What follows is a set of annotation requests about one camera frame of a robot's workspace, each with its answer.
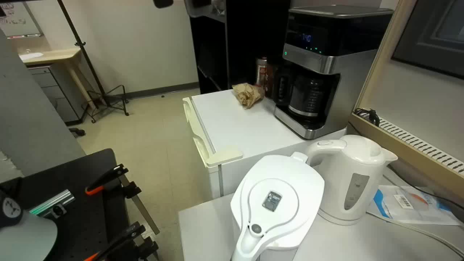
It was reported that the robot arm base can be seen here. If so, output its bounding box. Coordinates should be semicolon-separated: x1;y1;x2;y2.
0;188;59;261

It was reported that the black silver coffeemaker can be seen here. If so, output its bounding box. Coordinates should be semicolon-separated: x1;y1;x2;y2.
272;4;395;142

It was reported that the white mini fridge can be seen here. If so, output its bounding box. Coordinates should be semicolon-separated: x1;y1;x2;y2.
181;88;347;201

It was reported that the brown plush toy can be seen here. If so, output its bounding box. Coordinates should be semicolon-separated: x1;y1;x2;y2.
230;81;266;110

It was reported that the brown jar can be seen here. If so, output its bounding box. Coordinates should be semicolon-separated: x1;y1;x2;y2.
255;56;276;98

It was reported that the glass coffee carafe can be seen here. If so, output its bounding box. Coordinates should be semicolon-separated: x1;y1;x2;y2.
285;71;330;119

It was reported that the white water filter pitcher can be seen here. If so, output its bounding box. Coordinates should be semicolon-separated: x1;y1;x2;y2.
229;151;326;261

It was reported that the black shelving unit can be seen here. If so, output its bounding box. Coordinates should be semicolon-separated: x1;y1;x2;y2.
184;0;292;96

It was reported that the white electric kettle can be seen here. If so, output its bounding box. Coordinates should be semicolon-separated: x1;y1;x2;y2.
305;133;400;226

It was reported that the black tripod stand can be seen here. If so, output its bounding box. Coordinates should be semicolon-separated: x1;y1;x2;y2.
56;0;130;123

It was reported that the black work table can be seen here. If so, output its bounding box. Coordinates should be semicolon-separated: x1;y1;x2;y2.
0;148;160;261

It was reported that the grey filing cabinet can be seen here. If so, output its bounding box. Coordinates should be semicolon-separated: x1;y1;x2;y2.
27;64;86;126

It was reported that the white radiator grille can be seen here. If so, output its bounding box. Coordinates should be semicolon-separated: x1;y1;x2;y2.
355;109;464;177

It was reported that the blue white plastic packet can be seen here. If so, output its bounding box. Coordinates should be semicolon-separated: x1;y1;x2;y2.
368;184;461;228

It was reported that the light wooden desk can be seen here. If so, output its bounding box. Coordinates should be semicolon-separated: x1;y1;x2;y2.
17;45;98;113

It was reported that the green striped label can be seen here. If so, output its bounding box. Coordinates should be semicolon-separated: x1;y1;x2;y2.
27;188;76;219

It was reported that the grey partition panel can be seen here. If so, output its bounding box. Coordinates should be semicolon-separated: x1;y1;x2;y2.
0;29;86;177

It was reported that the dark framed picture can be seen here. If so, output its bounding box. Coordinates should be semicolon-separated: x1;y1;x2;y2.
389;0;464;81

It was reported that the black orange-handled clamp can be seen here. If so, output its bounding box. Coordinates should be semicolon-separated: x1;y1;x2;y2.
82;220;160;261
84;162;143;200

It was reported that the black cable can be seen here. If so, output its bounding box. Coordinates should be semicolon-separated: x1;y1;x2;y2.
356;107;382;127

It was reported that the wooden window frame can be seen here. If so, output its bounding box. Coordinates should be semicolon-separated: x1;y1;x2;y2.
347;0;464;204

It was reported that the wall whiteboard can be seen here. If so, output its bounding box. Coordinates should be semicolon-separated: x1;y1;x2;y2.
0;0;43;40

